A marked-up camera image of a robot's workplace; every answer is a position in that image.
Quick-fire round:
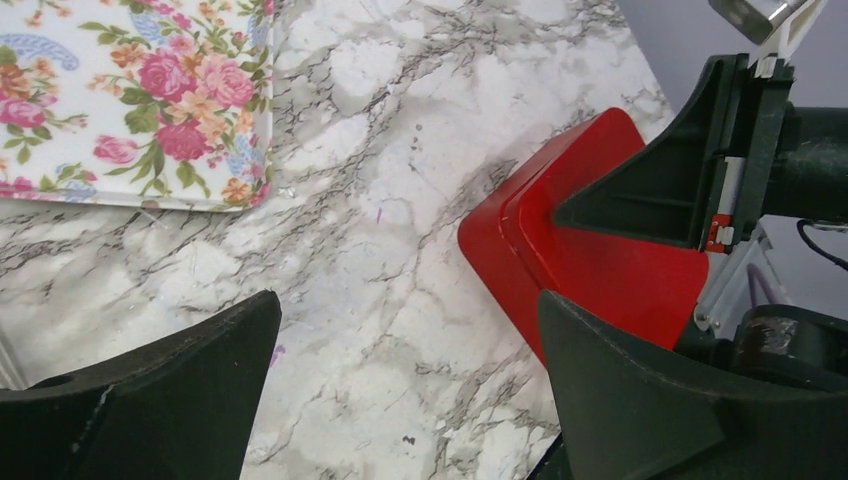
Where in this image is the floral rectangular tray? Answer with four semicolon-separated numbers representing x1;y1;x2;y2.
1;1;275;212

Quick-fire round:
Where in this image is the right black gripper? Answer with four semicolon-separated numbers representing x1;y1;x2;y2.
553;54;847;253

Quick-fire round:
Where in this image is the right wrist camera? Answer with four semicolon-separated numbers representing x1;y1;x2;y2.
708;0;829;60

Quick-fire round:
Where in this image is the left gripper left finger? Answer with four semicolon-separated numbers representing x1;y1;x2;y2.
1;290;282;479

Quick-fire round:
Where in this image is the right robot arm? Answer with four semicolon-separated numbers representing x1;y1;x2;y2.
553;54;847;391

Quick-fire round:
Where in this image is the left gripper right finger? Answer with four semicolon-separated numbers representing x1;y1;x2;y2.
538;292;847;479

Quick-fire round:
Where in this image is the red tin lid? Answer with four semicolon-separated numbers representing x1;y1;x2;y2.
458;108;709;360

